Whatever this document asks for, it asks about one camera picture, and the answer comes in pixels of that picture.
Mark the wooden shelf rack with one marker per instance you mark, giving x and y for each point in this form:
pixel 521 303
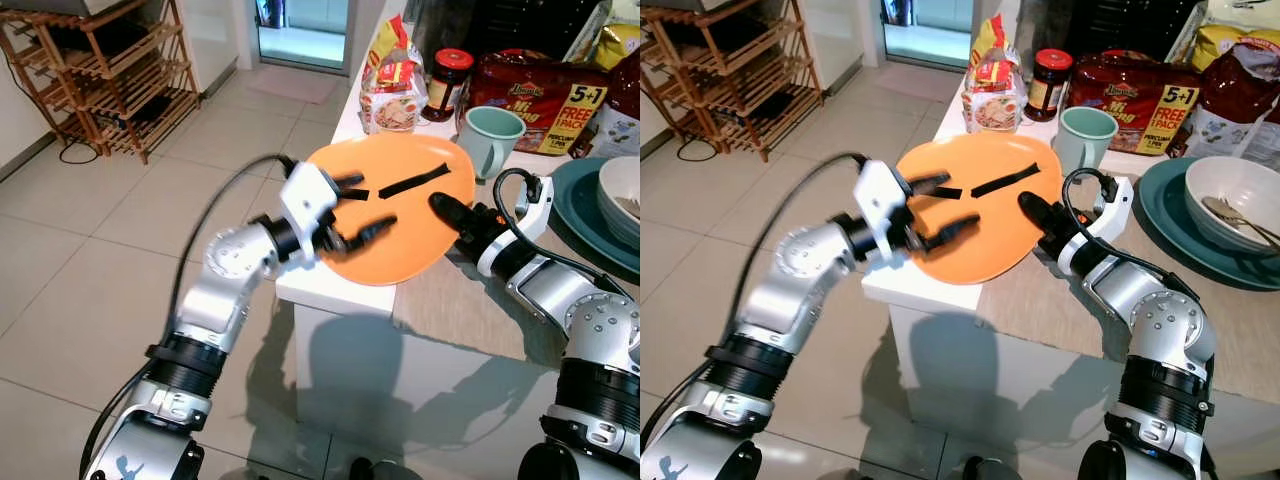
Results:
pixel 735 75
pixel 100 75

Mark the yellow foil bag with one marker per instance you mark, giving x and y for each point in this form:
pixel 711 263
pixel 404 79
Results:
pixel 615 42
pixel 1225 42

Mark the red lidded jar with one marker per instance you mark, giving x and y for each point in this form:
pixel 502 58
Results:
pixel 447 85
pixel 1047 85

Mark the teal plate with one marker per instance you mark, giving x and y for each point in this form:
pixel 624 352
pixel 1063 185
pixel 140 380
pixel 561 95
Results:
pixel 575 210
pixel 1165 220

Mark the large black appliance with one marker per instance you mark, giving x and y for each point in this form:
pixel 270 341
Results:
pixel 1110 25
pixel 500 25

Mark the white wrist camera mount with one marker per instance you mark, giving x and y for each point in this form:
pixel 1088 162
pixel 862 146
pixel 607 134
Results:
pixel 880 200
pixel 535 205
pixel 305 195
pixel 1115 205

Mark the red instant noodle multipack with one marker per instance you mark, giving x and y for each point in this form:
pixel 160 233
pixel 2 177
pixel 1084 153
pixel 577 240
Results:
pixel 1120 95
pixel 530 95

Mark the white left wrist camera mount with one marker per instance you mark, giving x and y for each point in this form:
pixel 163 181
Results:
pixel 880 200
pixel 305 195

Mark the pink door mat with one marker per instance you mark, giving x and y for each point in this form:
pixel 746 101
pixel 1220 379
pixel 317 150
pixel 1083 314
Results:
pixel 292 85
pixel 920 83

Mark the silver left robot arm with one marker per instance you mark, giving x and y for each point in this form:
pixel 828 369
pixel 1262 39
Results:
pixel 800 277
pixel 235 272

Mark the white table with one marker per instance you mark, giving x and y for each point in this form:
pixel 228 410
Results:
pixel 340 295
pixel 925 300

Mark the orange plate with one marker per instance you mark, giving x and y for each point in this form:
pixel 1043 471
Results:
pixel 1000 225
pixel 410 225

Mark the metal spoon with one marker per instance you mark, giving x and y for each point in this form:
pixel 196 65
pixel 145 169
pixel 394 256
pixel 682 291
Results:
pixel 630 206
pixel 1235 217

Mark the mint green mug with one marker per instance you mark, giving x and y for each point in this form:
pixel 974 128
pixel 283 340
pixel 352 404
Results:
pixel 488 135
pixel 1080 135

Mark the dark red white bag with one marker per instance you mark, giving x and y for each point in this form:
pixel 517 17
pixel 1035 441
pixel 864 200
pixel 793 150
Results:
pixel 625 100
pixel 1240 100

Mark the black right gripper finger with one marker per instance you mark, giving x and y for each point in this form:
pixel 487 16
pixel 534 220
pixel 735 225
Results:
pixel 1038 210
pixel 450 211

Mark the black robot foot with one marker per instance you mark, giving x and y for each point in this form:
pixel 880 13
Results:
pixel 985 470
pixel 372 470

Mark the glass door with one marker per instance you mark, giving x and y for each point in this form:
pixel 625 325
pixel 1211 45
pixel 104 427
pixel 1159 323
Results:
pixel 300 30
pixel 925 28

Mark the black strip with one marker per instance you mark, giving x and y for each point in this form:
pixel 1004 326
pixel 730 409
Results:
pixel 1005 180
pixel 415 180

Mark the yellow red snack bag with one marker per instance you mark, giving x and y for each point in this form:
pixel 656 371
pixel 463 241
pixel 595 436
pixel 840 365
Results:
pixel 392 85
pixel 992 85

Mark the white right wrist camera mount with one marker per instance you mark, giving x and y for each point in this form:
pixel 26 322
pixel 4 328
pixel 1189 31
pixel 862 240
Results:
pixel 535 205
pixel 1115 205

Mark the white bowl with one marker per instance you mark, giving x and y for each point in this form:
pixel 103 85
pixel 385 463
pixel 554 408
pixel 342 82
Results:
pixel 1235 180
pixel 620 185

